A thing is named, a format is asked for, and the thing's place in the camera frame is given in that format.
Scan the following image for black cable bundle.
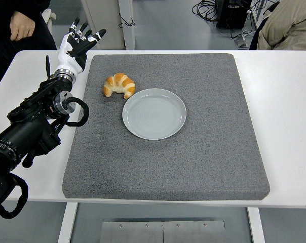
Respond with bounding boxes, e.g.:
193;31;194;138
192;0;219;23

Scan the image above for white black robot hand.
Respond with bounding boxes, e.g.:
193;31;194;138
55;17;107;76

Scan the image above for white table leg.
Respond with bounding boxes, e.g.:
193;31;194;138
247;207;265;243
57;202;78;243

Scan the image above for black chair back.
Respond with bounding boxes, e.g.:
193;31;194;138
248;19;264;50

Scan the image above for golden croissant bread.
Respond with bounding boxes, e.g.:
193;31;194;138
103;72;136;99

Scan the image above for person's hand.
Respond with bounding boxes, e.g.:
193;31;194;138
10;10;36;42

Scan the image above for white cabinet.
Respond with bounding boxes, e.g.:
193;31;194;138
81;0;126;50

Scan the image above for black equipment box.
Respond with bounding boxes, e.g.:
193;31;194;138
215;0;252;30

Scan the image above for grey round plate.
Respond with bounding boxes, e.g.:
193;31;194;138
122;88;187;141

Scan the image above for person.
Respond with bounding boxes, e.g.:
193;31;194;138
0;0;58;98

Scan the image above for grey speckled mat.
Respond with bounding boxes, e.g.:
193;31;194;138
62;53;271;202

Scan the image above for black hanging cable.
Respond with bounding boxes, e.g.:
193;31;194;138
118;12;135;28

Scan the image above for grey metal plate with screws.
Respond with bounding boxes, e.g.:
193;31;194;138
100;220;227;243

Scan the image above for white power adapter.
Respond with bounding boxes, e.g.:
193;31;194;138
234;30;252;48

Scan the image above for white square post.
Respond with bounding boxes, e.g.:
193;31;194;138
118;0;136;51

